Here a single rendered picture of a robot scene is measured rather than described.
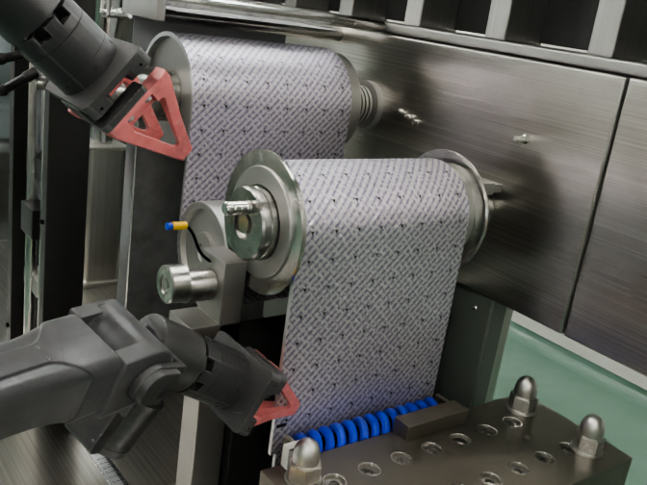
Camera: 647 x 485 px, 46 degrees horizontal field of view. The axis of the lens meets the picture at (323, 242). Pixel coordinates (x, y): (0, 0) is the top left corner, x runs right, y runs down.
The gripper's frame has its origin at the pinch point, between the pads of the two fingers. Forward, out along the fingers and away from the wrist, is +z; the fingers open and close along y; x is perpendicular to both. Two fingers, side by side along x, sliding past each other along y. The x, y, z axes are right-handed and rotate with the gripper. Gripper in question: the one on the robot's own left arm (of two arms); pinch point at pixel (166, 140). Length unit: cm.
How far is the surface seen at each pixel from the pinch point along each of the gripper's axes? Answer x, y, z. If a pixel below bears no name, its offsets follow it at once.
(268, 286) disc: -3.7, 1.6, 18.1
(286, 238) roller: 0.8, 4.0, 14.1
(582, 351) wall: 80, -121, 292
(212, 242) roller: -3.2, -11.6, 18.3
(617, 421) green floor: 56, -81, 276
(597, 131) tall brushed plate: 32.1, 11.8, 31.9
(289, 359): -8.0, 5.0, 23.4
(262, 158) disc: 5.7, -2.2, 10.2
